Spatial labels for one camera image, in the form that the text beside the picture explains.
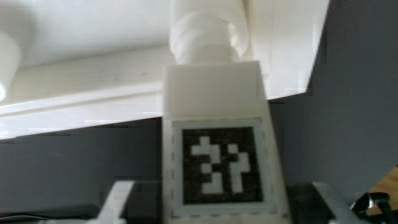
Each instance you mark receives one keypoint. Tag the white table leg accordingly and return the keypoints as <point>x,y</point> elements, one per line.
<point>222,177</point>

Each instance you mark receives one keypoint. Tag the white square tabletop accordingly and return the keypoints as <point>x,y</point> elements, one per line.
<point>87,47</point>

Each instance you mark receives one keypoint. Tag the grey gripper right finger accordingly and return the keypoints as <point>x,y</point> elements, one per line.
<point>337,207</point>

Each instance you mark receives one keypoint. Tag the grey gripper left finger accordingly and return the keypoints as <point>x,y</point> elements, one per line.
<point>108,216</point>

